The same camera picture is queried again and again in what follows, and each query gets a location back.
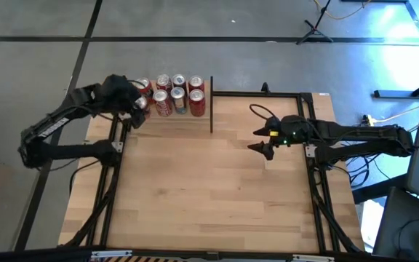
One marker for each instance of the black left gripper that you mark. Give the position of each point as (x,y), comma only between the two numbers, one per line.
(118,94)

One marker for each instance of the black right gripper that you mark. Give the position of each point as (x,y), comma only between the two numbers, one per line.
(289,131)

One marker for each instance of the red strawberry Fanta can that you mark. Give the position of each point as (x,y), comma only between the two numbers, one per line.
(141,103)

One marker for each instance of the red Coke can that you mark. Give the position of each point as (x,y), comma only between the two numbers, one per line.
(162,105)

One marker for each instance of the red soda can white script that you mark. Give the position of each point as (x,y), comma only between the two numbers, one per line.
(144,83)

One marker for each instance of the slim silver blue can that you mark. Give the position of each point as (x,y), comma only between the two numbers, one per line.
(179,102)

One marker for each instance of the dark red soda can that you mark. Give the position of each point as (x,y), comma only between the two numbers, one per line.
(196,82)
(197,105)

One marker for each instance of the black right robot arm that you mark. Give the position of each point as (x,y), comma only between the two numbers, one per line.
(358,132)

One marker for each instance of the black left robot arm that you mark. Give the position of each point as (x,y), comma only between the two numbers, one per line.
(71,151)

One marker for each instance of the yellow power plug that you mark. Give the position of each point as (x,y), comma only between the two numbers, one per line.
(368,119)

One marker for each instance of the black tripod stand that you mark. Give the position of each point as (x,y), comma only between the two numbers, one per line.
(315,29)

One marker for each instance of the black floor beam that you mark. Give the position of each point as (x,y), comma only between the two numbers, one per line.
(406,94)

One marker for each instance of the black aluminium table frame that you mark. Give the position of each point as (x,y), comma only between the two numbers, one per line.
(253,94)

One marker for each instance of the black clamp mount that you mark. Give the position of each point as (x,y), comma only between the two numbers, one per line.
(265,88)

